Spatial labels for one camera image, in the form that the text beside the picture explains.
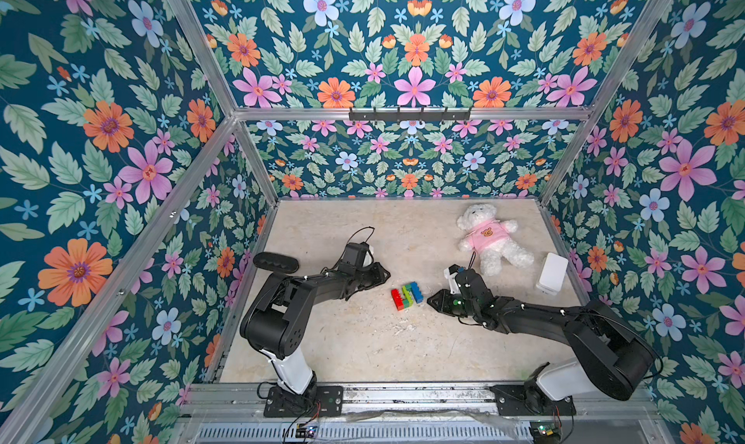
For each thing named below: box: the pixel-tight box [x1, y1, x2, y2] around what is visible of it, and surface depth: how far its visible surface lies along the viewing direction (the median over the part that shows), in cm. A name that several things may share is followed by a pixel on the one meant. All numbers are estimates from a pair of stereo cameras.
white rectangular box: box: [535, 252, 569, 297], surface depth 95 cm
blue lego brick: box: [410, 281, 424, 304], surface depth 95 cm
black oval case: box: [253, 252, 300, 274], surface depth 100 cm
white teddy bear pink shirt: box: [456, 203, 536, 277], surface depth 100 cm
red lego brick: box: [390, 288, 405, 312], surface depth 92 cm
